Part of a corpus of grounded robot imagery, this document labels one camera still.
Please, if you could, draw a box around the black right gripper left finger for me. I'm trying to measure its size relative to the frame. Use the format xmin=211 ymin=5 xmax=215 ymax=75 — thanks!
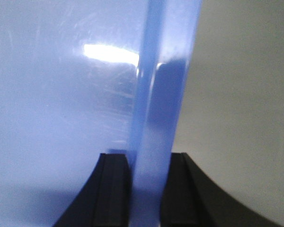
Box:
xmin=55 ymin=153 xmax=131 ymax=227

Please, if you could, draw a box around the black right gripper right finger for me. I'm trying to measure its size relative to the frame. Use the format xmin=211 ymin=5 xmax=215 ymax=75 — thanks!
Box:
xmin=160 ymin=153 xmax=278 ymax=227

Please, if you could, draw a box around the blue plastic tray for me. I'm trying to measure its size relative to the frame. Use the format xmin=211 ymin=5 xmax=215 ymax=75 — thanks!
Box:
xmin=0 ymin=0 xmax=202 ymax=227

